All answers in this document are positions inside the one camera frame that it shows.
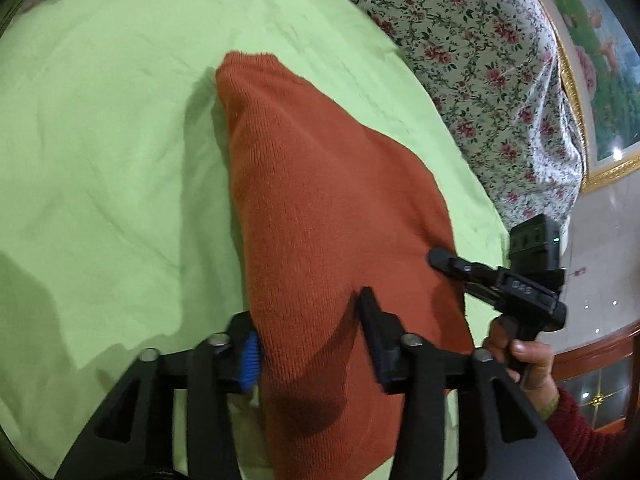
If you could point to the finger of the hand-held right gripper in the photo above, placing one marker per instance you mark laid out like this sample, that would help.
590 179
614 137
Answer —
457 263
482 292

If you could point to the gold framed flower picture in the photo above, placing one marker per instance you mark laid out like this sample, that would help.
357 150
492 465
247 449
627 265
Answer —
607 60

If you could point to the person's right hand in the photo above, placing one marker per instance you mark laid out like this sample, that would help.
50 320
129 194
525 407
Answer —
532 360

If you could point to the green bed sheet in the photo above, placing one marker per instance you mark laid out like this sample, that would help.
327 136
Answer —
115 160

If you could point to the wooden cabinet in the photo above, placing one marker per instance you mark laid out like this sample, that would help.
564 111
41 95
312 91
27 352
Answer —
600 375

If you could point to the person's right forearm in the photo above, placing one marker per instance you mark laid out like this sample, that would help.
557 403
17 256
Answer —
585 435

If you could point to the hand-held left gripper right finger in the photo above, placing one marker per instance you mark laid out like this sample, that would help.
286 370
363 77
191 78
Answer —
380 340

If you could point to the white red-flowered quilt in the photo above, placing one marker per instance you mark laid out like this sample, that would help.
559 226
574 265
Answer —
480 70

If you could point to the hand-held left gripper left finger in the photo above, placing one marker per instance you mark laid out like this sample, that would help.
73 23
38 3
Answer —
248 365

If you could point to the orange knit sweater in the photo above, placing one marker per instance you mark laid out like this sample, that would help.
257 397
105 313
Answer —
325 240

